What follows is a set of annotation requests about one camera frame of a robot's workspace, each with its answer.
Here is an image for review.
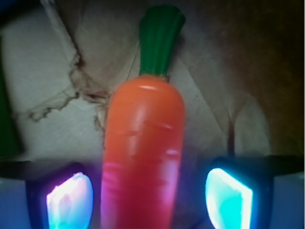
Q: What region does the green rectangular block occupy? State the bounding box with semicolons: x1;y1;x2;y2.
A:
0;33;26;158

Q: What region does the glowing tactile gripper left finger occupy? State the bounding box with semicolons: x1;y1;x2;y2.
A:
0;161;93;229

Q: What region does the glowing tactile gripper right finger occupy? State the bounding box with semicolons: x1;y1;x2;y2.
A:
205;156;305;229

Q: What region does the brown paper bag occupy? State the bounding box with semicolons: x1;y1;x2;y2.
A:
0;0;305;162

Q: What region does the orange toy carrot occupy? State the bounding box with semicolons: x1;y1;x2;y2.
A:
101;5;185;229

